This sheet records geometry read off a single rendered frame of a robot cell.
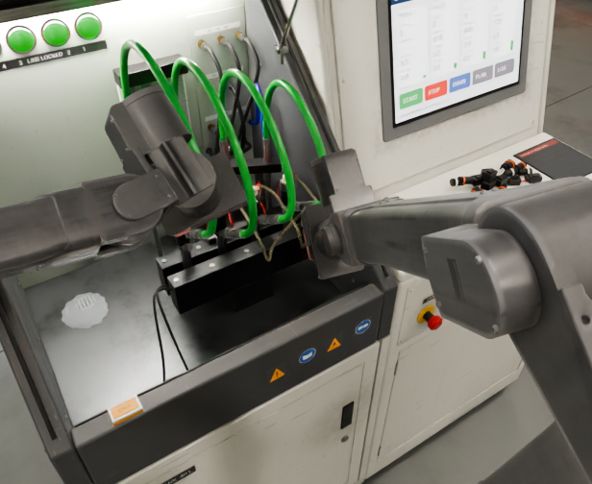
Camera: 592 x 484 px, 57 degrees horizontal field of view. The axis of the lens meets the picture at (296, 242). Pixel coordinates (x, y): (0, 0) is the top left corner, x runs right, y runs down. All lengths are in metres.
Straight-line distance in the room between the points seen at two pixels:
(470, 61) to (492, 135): 0.23
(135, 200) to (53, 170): 0.76
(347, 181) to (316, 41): 0.54
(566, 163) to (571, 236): 1.35
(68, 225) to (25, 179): 0.77
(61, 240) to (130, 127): 0.13
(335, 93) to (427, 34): 0.25
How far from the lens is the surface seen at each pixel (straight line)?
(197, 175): 0.55
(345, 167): 0.64
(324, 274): 0.74
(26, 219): 0.51
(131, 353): 1.21
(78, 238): 0.50
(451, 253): 0.23
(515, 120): 1.58
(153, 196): 0.52
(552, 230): 0.21
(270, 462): 1.37
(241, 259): 1.14
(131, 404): 0.98
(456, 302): 0.24
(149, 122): 0.57
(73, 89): 1.20
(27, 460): 2.17
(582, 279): 0.21
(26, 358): 0.97
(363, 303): 1.10
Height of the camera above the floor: 1.76
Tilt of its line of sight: 42 degrees down
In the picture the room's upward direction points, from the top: straight up
